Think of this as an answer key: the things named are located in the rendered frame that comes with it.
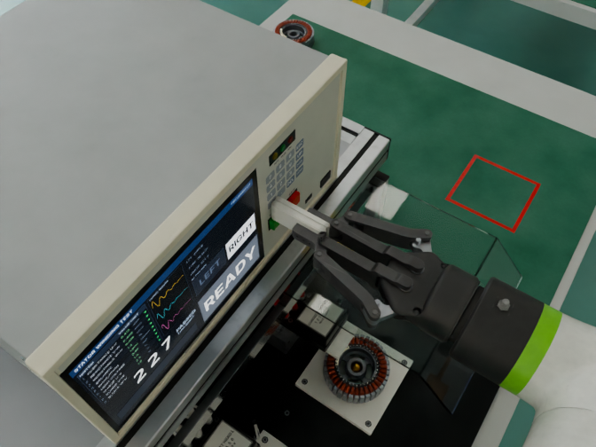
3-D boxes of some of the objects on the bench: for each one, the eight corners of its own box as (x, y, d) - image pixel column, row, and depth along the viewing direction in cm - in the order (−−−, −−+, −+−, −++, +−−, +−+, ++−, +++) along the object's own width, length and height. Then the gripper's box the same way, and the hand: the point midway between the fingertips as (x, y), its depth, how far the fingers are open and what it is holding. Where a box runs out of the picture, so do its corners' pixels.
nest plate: (411, 363, 98) (413, 361, 97) (370, 435, 91) (371, 434, 90) (340, 319, 103) (341, 317, 102) (294, 385, 96) (294, 383, 95)
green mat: (621, 149, 131) (622, 148, 131) (527, 354, 102) (527, 353, 102) (293, 14, 161) (293, 13, 161) (147, 142, 132) (147, 141, 132)
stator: (398, 363, 97) (402, 355, 94) (367, 417, 92) (369, 411, 89) (344, 330, 101) (345, 321, 98) (310, 380, 95) (310, 372, 92)
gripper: (429, 378, 56) (242, 263, 64) (482, 284, 62) (305, 190, 70) (446, 349, 50) (237, 227, 58) (502, 248, 56) (306, 150, 64)
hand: (300, 221), depth 63 cm, fingers closed
